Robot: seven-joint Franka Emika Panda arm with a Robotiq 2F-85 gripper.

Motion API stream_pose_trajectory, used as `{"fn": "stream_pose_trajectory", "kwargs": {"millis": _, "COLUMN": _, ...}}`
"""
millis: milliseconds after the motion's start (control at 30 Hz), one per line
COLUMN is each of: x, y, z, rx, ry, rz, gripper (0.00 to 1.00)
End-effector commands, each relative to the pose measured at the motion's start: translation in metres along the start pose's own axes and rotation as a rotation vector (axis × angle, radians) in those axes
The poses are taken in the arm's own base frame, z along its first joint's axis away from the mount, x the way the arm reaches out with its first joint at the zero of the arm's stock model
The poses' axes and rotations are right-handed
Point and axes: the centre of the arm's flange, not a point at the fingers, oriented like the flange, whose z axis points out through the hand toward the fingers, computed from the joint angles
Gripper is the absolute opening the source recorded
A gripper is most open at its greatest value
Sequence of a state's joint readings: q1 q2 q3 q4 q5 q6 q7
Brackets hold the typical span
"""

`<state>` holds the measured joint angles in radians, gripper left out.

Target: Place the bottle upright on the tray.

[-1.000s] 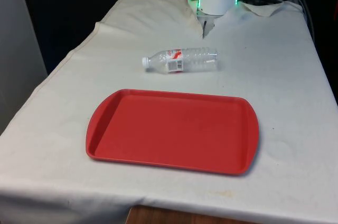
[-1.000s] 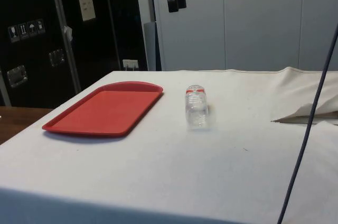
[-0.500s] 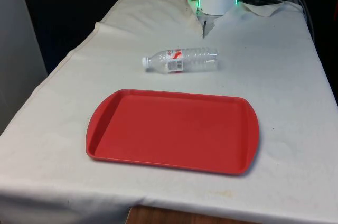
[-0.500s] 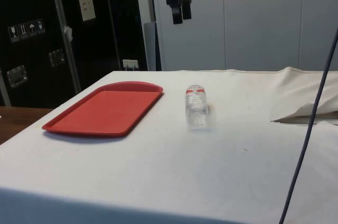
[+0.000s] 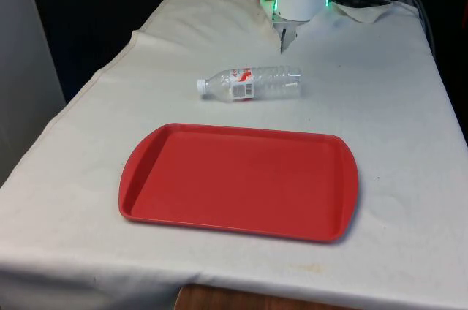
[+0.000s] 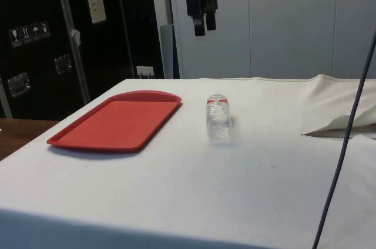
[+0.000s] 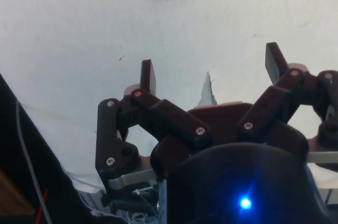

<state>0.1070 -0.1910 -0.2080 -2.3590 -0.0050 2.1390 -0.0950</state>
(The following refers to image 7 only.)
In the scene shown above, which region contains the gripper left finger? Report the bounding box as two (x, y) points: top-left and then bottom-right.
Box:
(95, 59), (213, 194)

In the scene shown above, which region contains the white cable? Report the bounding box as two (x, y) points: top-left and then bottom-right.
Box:
(15, 99), (52, 224)

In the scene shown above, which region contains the red cable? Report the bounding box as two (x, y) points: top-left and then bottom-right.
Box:
(35, 188), (49, 222)

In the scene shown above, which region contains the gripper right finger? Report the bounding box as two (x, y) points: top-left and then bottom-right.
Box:
(237, 42), (338, 153)

